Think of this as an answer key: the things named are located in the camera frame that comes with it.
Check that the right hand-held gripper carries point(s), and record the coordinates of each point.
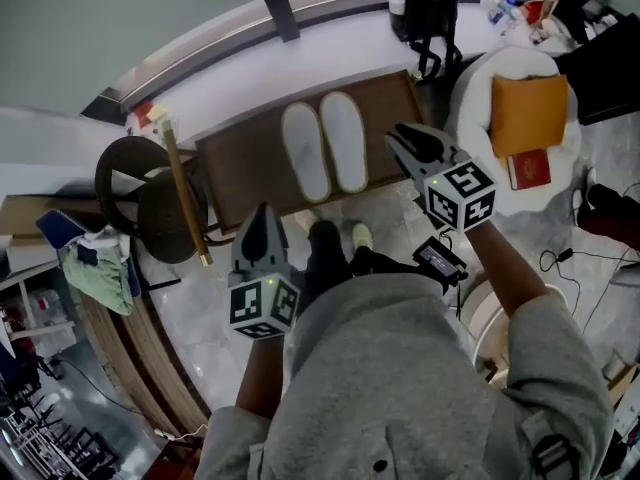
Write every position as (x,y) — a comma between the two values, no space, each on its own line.
(460,195)

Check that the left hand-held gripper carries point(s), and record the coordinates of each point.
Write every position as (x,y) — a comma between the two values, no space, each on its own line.
(262,303)

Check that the white slipper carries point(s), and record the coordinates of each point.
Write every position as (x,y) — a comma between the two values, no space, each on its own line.
(305,153)
(345,143)

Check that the person's right forearm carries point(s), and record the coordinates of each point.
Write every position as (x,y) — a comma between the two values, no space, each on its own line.
(505,273)

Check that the person's left forearm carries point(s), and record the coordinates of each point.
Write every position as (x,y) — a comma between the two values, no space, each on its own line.
(265,373)

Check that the person's left shoe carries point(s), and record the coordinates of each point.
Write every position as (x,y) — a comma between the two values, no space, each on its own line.
(306,220)

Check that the person's shoe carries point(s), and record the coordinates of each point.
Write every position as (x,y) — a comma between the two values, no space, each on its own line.
(306,220)
(362,235)

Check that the white round sofa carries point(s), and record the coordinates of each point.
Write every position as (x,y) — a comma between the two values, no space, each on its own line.
(470,118)

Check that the person's black trousers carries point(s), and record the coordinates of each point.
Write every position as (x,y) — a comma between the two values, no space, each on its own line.
(330,253)

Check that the wooden shoe shelf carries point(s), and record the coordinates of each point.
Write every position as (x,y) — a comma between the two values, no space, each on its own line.
(240,168)

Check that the person's right shoe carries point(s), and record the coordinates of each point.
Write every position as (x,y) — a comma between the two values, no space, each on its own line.
(362,235)

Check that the black round chair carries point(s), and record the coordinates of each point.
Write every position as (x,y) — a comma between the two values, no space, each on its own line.
(165,218)

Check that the black waist device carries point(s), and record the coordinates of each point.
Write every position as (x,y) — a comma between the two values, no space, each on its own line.
(440,260)

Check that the red book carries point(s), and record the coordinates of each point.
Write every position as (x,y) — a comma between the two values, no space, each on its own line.
(529,169)

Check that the orange cushion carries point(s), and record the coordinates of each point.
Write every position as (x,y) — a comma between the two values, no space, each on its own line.
(530,113)

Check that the black bag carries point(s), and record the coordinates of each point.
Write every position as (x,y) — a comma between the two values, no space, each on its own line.
(430,13)

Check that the small white bottle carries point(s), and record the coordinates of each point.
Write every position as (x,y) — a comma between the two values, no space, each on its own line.
(396,5)

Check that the white cloth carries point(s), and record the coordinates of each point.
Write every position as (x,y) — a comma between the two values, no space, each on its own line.
(105,243)

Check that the curved wooden platform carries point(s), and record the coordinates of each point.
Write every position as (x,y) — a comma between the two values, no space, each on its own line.
(150,358)

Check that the clear water bottle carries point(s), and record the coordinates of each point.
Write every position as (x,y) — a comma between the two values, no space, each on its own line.
(502,10)

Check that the green cloth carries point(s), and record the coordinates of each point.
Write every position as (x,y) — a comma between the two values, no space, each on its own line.
(100,283)

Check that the small yellow block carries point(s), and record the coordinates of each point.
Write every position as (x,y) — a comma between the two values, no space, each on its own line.
(157,113)

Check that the white window ledge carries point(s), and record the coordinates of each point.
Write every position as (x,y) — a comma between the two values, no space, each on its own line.
(225,78)

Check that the small red box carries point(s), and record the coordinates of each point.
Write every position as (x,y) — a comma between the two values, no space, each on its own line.
(143,113)

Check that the white round bin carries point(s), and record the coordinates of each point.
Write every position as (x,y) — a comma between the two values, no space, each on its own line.
(490,318)

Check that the red packet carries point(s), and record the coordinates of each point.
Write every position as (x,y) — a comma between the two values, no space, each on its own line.
(540,10)

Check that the person's gray sweater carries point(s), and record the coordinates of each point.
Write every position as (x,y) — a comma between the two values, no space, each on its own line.
(400,383)

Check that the black panel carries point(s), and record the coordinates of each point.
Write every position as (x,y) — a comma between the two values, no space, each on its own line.
(605,78)

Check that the blue chair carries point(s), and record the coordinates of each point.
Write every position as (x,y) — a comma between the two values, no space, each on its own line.
(60,225)

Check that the clear water jug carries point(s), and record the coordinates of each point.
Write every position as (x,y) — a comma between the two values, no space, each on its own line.
(47,305)

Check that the brown wooden box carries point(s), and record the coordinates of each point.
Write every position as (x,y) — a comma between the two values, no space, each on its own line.
(180,453)

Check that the cardboard box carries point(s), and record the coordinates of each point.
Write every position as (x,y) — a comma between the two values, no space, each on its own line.
(30,218)
(622,378)

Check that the white table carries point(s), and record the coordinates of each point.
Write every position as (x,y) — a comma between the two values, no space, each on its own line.
(30,273)

